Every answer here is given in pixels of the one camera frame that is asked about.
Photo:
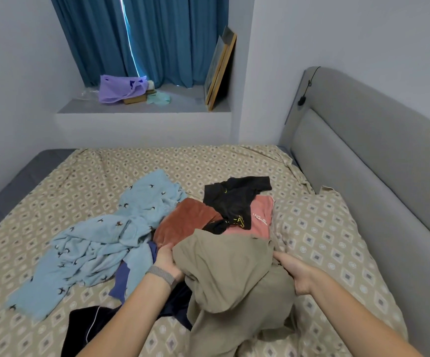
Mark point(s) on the person's left hand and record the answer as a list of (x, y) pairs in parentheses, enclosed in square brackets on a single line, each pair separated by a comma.
[(168, 264)]

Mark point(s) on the person's right hand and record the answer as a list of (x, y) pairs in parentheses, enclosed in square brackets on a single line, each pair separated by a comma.
[(295, 273)]

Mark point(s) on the light blue fleece garment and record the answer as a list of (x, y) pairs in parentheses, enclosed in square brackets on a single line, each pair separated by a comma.
[(140, 267)]

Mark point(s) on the rust brown garment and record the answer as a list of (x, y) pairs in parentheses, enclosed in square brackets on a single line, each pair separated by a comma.
[(185, 219)]

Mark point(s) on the purple-blue garment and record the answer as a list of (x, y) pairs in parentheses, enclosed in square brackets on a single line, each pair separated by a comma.
[(120, 282)]

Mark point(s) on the olive green trousers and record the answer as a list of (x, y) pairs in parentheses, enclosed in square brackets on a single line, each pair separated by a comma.
[(233, 286)]

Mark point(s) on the pink shirt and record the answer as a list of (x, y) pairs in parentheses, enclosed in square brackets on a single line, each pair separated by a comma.
[(262, 215)]

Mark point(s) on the light blue fleece pajama pants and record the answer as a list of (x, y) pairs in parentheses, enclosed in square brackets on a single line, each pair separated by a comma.
[(88, 249)]

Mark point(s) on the black garment yellow print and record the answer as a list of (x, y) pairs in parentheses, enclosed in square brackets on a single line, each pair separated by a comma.
[(233, 193)]

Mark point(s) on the navy velvet garment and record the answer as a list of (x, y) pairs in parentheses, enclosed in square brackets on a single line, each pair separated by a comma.
[(81, 331)]

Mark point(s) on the bed with patterned beige sheet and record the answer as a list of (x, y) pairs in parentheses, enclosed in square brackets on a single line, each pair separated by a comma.
[(66, 174)]

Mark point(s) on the person's right forearm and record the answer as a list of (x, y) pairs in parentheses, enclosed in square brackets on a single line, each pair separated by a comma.
[(363, 316)]

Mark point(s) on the person's left forearm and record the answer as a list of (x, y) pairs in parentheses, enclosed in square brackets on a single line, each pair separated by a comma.
[(126, 319)]

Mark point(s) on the grey band wristwatch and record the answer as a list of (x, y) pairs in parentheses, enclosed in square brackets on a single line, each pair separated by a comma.
[(161, 276)]

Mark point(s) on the patterned beige pillow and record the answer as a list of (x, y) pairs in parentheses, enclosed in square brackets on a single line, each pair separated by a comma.
[(326, 234)]

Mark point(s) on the grey upholstered headboard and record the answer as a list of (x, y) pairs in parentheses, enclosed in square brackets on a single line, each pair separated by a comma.
[(378, 167)]

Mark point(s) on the teal small item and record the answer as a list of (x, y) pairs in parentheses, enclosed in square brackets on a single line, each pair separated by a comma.
[(158, 98)]

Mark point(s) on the small wooden box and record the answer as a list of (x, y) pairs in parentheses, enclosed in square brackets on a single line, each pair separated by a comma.
[(135, 99)]

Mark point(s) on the purple cloth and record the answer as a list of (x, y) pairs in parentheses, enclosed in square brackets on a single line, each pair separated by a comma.
[(118, 87)]

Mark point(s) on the clear plastic bag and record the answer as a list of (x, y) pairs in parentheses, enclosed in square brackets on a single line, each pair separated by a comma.
[(88, 93)]

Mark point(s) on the leaning wooden picture frames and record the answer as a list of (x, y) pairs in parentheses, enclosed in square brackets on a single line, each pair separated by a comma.
[(219, 70)]

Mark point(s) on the blue curtain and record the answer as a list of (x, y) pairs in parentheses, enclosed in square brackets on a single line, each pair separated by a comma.
[(170, 33)]

